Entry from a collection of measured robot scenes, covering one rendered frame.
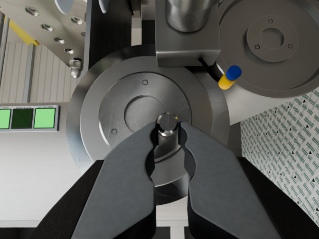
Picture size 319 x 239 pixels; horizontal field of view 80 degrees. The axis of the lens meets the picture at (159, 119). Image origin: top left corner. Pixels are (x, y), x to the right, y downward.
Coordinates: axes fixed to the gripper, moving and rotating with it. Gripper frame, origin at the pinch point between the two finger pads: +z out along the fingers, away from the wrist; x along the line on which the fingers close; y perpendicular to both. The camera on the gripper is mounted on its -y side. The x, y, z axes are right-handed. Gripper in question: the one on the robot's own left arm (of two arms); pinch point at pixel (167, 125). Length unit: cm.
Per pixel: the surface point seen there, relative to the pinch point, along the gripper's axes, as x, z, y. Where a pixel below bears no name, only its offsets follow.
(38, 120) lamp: -33.3, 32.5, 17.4
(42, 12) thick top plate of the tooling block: -21.4, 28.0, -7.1
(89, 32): -7.6, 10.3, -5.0
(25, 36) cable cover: -147, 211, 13
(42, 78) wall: -138, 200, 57
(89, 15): -7.7, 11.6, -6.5
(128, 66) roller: -3.4, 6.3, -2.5
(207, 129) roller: 3.4, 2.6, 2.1
